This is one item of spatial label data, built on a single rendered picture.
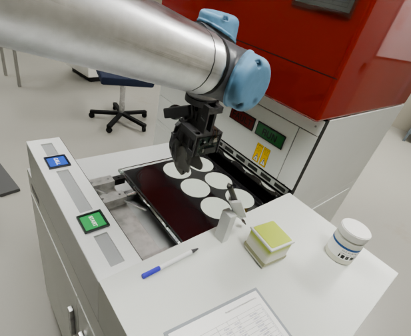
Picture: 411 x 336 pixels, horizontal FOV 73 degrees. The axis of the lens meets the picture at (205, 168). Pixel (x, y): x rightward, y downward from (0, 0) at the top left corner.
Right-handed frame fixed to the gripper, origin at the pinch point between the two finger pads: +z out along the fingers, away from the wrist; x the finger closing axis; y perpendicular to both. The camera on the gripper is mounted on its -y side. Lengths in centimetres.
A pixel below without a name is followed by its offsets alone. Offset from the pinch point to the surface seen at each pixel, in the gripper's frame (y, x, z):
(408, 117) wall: -104, 586, 89
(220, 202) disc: 0.5, 17.8, 17.2
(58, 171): -22.6, -23.7, 11.4
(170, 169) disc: -20.9, 11.6, 17.5
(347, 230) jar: 33.2, 25.8, 0.8
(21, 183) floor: -146, -27, 109
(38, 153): -32.8, -26.4, 11.3
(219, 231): 16.0, 2.3, 7.7
